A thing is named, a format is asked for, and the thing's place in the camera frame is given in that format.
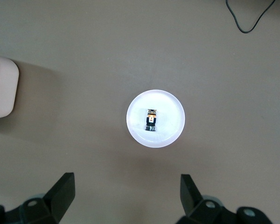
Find orange push button switch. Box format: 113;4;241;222
144;108;159;133

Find white lidded lunch box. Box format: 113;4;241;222
0;53;20;120

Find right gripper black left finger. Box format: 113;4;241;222
0;172;76;224

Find thin black looped cable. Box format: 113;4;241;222
225;0;273;33

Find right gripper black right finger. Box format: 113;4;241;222
177;174;271;224

